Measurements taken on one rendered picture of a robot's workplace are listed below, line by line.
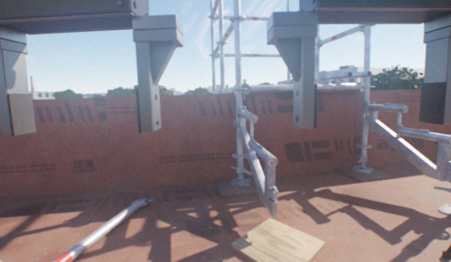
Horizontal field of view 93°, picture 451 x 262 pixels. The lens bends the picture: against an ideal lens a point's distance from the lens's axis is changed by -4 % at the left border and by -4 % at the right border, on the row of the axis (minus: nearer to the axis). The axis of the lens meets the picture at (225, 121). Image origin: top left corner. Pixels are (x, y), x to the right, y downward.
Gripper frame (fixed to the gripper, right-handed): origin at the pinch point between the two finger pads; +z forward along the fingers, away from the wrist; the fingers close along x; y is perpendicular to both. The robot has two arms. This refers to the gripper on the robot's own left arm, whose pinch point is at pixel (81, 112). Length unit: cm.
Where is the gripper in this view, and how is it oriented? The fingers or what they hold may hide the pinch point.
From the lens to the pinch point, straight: 25.6
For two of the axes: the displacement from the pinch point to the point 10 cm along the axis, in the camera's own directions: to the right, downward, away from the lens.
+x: -10.0, 0.3, 0.0
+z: 0.3, 9.9, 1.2
